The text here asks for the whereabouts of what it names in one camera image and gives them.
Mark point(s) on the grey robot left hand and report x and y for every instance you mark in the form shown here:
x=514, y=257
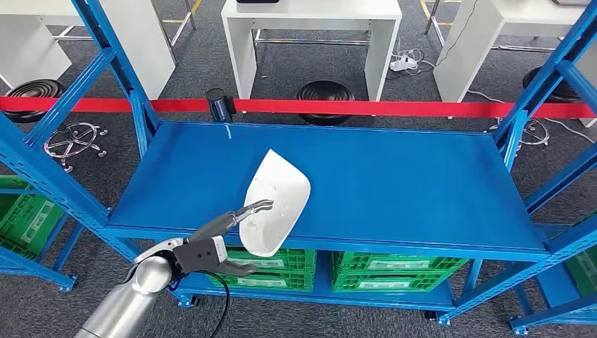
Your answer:
x=219, y=224

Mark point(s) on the white power strip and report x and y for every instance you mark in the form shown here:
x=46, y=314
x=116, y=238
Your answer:
x=403, y=63

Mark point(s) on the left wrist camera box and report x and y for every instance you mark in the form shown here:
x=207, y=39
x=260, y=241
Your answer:
x=200, y=255

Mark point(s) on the black round stool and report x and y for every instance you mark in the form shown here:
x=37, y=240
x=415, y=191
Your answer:
x=32, y=93
x=324, y=95
x=566, y=93

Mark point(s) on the white plastic shell part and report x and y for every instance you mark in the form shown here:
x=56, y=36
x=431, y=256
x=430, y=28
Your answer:
x=275, y=200

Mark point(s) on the white panel table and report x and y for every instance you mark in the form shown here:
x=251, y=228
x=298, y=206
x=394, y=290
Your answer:
x=140, y=46
x=308, y=11
x=471, y=56

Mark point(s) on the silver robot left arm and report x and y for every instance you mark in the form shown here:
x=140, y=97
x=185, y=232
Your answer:
x=130, y=298

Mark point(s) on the black barrier post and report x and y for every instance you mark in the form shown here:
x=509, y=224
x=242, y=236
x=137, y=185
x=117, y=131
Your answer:
x=218, y=105

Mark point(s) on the red barrier belt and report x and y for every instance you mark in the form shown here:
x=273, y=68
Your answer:
x=93, y=105
x=420, y=109

